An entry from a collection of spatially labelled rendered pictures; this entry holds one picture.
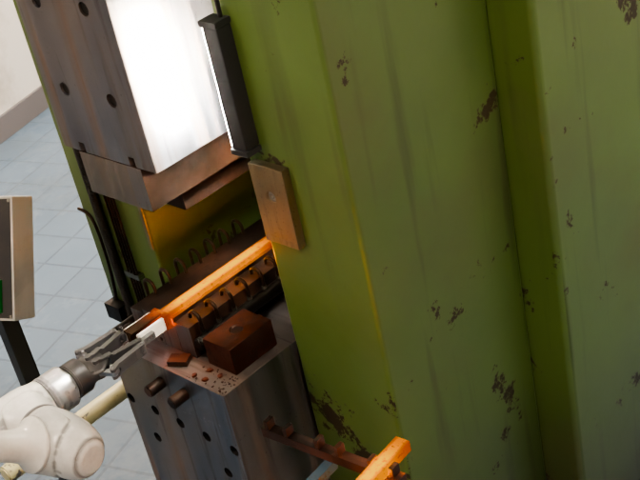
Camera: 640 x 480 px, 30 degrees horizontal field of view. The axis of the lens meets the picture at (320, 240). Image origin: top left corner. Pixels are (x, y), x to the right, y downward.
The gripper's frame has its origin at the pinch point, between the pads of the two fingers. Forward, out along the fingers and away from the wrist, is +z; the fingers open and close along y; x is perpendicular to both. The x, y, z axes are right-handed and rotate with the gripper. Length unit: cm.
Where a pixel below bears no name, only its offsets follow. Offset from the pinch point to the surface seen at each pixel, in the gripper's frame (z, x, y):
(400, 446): 3, -4, 65
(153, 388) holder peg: -3.8, -12.0, 2.1
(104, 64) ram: 5, 58, 6
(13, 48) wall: 180, -62, -353
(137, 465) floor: 30, -100, -82
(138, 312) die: 5.1, -2.4, -9.8
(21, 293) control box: -5.2, -0.1, -38.8
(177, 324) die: 5.1, -0.7, 4.0
